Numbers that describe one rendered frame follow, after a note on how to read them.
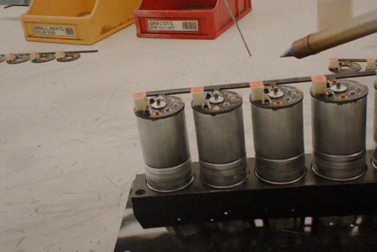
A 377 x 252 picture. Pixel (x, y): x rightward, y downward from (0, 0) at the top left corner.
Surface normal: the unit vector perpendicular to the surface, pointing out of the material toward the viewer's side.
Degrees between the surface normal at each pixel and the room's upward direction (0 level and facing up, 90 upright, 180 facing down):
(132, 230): 0
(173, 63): 0
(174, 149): 90
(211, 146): 90
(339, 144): 90
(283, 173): 90
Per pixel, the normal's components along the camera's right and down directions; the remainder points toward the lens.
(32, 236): -0.12, -0.90
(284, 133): 0.08, 0.41
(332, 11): -0.35, 0.33
